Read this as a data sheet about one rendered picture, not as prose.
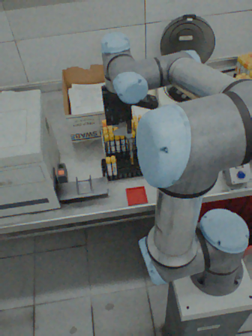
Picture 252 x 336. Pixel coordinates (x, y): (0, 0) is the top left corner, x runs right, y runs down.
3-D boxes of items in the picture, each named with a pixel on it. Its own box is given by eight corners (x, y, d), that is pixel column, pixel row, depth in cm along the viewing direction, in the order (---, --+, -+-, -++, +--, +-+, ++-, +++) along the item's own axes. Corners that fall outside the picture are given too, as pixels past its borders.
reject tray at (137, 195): (128, 205, 121) (127, 204, 121) (125, 189, 126) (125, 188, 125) (148, 202, 122) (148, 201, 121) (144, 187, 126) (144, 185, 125)
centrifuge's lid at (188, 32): (160, 17, 133) (159, 9, 139) (160, 77, 150) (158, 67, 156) (219, 15, 132) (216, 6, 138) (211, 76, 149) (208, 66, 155)
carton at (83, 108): (70, 144, 140) (63, 115, 129) (67, 96, 158) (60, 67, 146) (133, 135, 142) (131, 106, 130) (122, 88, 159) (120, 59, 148)
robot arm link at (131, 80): (163, 73, 83) (148, 47, 90) (116, 83, 81) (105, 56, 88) (162, 99, 89) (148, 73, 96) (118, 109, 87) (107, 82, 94)
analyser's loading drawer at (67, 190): (49, 204, 121) (46, 196, 117) (49, 188, 125) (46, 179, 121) (109, 195, 122) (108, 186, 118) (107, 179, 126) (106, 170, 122)
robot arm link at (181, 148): (206, 277, 91) (264, 128, 47) (150, 295, 89) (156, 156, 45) (188, 236, 98) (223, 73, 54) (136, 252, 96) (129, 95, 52)
